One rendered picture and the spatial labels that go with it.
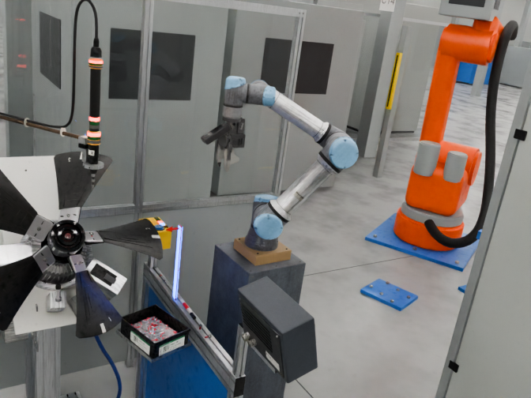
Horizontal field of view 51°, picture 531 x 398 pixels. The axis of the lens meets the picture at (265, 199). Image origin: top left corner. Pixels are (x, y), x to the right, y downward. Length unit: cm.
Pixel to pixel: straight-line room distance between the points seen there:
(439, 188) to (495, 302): 261
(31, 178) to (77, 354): 121
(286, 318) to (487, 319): 157
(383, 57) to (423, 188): 341
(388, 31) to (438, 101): 305
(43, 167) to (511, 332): 222
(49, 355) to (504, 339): 204
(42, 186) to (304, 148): 436
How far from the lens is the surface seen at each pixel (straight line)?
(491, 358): 302
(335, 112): 650
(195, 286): 329
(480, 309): 299
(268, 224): 223
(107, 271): 219
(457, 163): 530
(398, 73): 747
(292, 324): 157
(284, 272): 243
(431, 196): 544
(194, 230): 312
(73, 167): 219
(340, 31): 633
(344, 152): 217
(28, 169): 240
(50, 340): 239
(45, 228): 209
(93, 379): 334
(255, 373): 266
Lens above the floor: 207
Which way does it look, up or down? 20 degrees down
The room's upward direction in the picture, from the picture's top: 8 degrees clockwise
